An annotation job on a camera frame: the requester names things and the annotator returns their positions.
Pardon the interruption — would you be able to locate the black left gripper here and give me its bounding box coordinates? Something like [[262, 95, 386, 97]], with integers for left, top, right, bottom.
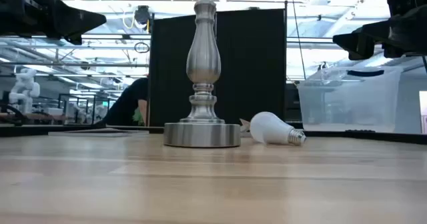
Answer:
[[0, 0, 107, 46]]

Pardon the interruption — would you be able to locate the clear plastic storage bin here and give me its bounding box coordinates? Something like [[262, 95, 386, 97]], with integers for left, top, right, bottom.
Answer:
[[296, 66, 404, 134]]

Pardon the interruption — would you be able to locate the white led lightbulb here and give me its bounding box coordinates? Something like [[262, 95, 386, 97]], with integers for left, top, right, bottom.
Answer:
[[249, 111, 307, 147]]

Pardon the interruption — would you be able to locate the black cable ring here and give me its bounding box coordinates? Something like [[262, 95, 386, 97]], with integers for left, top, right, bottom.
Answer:
[[133, 41, 151, 54]]

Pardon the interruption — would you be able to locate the thin black hanging cable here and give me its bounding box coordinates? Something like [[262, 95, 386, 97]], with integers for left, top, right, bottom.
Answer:
[[289, 0, 307, 82]]

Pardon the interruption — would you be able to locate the black folding room divider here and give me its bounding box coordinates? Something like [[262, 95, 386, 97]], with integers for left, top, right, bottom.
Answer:
[[148, 2, 288, 128]]

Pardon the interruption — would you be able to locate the black equipment box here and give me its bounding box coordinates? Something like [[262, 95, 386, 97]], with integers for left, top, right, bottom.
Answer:
[[285, 82, 303, 122]]

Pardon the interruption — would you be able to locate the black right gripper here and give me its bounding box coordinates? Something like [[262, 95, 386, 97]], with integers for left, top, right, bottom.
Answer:
[[332, 3, 427, 61]]

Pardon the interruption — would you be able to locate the silver metal lamp base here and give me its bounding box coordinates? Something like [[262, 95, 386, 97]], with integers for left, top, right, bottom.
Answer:
[[163, 0, 242, 149]]

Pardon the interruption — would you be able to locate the black ceiling cable reel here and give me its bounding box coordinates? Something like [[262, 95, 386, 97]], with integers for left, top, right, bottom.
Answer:
[[121, 5, 152, 30]]

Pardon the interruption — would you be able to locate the white humanoid robot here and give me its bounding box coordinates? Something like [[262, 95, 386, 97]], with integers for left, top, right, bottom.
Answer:
[[8, 67, 41, 115]]

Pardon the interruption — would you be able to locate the person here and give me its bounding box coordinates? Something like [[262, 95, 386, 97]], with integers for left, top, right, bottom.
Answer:
[[101, 77, 149, 127]]

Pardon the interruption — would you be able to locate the wooden workbench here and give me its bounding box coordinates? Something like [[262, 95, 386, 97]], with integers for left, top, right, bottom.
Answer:
[[0, 112, 69, 125]]

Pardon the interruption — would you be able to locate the black metal frame enclosure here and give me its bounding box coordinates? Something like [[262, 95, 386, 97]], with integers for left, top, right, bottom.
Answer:
[[58, 93, 118, 125]]

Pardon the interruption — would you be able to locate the black aluminium table frame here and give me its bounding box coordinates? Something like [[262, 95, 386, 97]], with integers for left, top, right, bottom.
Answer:
[[0, 123, 427, 145]]

